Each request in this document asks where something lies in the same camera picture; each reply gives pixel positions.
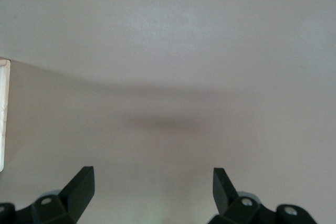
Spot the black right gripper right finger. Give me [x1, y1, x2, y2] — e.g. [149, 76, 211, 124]
[208, 167, 277, 224]

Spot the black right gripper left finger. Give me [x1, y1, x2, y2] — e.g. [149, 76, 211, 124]
[31, 166, 96, 224]

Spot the light wooden drawer cabinet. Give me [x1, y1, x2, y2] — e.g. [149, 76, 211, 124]
[0, 57, 12, 173]

